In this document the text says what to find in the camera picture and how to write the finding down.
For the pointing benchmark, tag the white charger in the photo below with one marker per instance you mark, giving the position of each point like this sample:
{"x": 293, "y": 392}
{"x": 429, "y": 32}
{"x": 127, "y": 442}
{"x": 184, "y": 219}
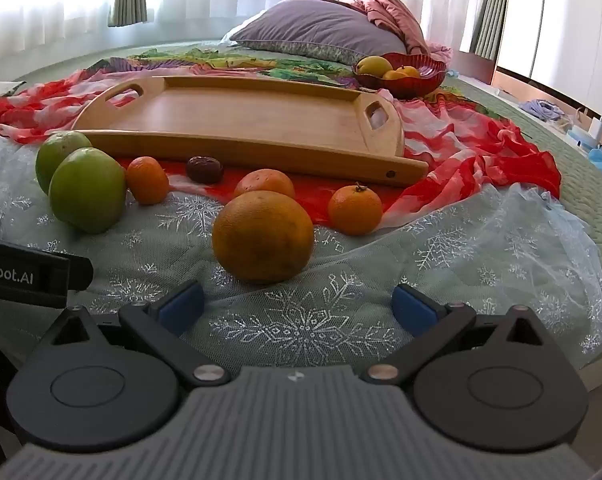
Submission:
{"x": 595, "y": 129}

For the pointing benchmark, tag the yellow lemon in bowl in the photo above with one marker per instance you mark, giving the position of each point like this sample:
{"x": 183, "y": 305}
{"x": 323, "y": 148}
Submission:
{"x": 373, "y": 65}

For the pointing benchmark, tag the purple pillow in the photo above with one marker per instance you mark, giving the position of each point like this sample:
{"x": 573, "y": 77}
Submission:
{"x": 321, "y": 25}

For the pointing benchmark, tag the snowflake tulle cloth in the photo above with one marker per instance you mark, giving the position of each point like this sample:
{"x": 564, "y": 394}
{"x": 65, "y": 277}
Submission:
{"x": 431, "y": 260}

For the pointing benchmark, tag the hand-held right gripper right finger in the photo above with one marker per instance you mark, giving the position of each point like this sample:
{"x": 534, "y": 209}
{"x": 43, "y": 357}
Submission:
{"x": 414, "y": 310}

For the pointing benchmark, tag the orange in bowl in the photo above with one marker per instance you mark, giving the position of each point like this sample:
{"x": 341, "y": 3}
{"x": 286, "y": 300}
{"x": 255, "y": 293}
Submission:
{"x": 393, "y": 75}
{"x": 409, "y": 71}

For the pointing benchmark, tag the red glass bowl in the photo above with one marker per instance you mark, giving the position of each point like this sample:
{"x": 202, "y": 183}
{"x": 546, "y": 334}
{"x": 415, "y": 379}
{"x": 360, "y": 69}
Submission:
{"x": 421, "y": 86}

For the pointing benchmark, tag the red date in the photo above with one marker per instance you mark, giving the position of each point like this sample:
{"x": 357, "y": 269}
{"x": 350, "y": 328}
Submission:
{"x": 205, "y": 169}

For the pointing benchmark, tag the pink quilt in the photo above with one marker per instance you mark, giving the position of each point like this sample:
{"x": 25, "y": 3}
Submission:
{"x": 386, "y": 5}

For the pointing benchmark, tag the lilac cloth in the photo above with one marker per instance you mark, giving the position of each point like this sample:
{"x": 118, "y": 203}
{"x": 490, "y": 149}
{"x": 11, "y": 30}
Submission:
{"x": 543, "y": 109}

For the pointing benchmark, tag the white pillow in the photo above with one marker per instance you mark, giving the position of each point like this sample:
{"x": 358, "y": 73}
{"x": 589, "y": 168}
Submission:
{"x": 233, "y": 35}

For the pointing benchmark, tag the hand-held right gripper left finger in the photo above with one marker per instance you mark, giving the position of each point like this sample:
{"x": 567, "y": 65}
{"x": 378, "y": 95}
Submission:
{"x": 181, "y": 306}

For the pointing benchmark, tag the brown wooden bed frame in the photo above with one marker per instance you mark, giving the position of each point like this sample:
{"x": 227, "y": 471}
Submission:
{"x": 478, "y": 67}

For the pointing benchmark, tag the large orange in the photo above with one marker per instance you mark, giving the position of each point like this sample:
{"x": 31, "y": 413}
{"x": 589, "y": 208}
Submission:
{"x": 263, "y": 236}

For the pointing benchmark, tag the colourful printed scarf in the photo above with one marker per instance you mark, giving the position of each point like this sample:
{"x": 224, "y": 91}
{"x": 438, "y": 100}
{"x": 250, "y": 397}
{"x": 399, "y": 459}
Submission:
{"x": 301, "y": 65}

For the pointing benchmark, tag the wooden tray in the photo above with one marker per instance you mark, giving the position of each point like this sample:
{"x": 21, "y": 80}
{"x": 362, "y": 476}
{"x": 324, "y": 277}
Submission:
{"x": 261, "y": 115}

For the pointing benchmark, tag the green apple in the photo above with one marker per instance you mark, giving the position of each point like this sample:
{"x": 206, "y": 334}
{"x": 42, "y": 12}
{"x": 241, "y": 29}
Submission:
{"x": 86, "y": 190}
{"x": 56, "y": 152}

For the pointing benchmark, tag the small tangerine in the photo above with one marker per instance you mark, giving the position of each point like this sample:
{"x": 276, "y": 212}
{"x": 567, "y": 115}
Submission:
{"x": 147, "y": 180}
{"x": 355, "y": 210}
{"x": 266, "y": 181}

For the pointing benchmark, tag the red and white scarf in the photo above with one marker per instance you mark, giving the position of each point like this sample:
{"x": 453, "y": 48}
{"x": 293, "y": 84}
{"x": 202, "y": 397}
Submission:
{"x": 456, "y": 130}

